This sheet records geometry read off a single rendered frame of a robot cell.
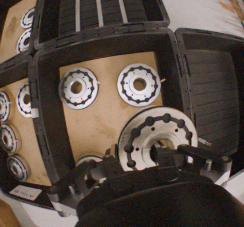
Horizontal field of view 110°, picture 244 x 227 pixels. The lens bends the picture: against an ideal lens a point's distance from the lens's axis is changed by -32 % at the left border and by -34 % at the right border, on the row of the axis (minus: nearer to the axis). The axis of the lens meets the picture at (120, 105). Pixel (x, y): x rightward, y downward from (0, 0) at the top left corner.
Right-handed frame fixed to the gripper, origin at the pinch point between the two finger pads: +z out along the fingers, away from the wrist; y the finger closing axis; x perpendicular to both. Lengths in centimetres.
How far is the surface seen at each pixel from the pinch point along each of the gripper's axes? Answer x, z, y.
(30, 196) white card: -18.4, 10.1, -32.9
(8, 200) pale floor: -144, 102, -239
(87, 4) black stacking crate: 38.7, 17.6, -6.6
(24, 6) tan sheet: 52, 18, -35
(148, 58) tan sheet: 16.1, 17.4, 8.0
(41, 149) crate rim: -1.1, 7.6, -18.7
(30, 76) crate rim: 14.5, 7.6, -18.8
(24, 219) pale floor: -192, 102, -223
